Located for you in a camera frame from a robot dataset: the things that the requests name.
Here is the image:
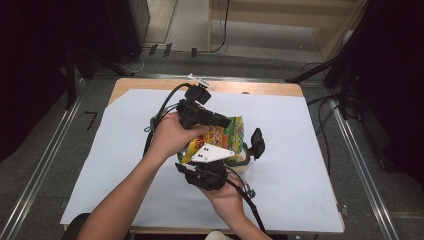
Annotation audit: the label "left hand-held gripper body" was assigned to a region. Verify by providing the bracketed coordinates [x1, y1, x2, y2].
[176, 73, 218, 129]

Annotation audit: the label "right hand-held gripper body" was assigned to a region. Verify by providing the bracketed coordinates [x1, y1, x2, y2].
[184, 143, 236, 192]

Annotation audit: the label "printed pouch with green cap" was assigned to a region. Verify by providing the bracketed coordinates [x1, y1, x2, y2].
[176, 115, 246, 166]

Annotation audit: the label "person's right hand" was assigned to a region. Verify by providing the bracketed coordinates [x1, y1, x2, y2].
[199, 176, 246, 223]

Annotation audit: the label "person's left hand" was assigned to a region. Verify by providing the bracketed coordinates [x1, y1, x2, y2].
[146, 111, 209, 164]

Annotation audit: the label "white round object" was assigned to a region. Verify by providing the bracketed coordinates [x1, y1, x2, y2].
[204, 230, 234, 240]

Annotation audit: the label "white table sheet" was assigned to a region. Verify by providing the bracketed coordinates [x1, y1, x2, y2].
[59, 88, 345, 233]

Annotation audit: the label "black tripod stand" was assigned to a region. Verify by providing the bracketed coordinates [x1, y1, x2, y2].
[284, 33, 368, 121]

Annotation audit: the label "black L-shaped hex key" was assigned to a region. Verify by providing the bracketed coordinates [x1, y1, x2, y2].
[84, 110, 98, 132]

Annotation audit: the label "black cabinet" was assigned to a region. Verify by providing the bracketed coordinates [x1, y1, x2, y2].
[99, 0, 151, 66]

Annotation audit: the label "black stand leg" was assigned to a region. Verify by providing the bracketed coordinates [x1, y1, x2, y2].
[63, 43, 134, 111]

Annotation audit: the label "left hand-held gripper black cable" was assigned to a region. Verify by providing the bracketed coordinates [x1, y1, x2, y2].
[143, 82, 194, 158]

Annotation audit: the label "hand-held gripper black cable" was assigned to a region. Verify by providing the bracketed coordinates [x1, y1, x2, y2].
[143, 82, 194, 158]
[226, 166, 268, 234]

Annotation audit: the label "right hand-held gripper black cable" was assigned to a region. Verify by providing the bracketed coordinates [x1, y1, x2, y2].
[226, 166, 268, 234]

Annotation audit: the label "aluminium floor rail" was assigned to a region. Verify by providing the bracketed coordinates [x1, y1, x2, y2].
[89, 73, 331, 84]
[0, 78, 88, 240]
[328, 99, 401, 240]

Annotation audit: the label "white floor cable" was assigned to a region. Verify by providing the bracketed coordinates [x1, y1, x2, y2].
[118, 49, 147, 75]

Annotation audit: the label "thin black hanging cable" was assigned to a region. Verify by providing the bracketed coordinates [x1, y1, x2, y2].
[209, 0, 232, 54]

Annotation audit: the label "black floor cables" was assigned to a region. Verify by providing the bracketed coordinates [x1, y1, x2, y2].
[301, 61, 363, 174]

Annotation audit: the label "light wooden frame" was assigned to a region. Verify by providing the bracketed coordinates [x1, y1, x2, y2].
[208, 0, 369, 63]

